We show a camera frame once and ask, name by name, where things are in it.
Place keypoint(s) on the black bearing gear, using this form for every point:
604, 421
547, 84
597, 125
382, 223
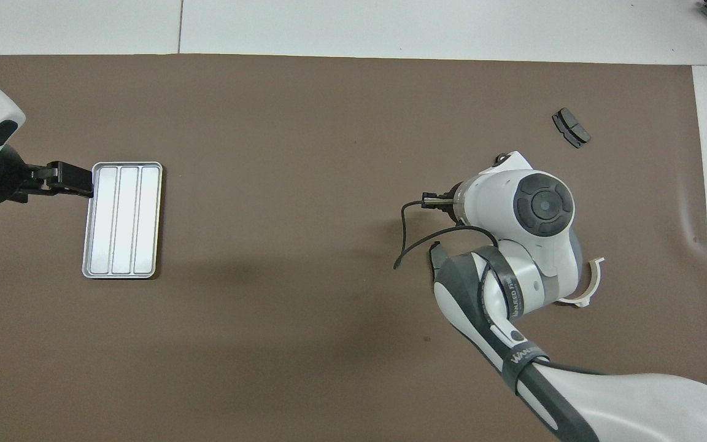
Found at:
501, 158

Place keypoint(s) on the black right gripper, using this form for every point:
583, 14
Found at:
452, 207

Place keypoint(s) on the white curved plastic bracket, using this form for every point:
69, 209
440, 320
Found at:
593, 285

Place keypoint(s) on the silver metal tray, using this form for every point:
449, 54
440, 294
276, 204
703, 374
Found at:
121, 220

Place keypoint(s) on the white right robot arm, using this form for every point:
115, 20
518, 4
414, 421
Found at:
574, 368

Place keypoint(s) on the brown table mat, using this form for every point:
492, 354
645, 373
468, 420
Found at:
267, 184

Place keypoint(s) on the short dark brake pad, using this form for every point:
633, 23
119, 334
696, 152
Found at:
572, 127

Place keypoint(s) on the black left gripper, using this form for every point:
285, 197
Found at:
3, 180

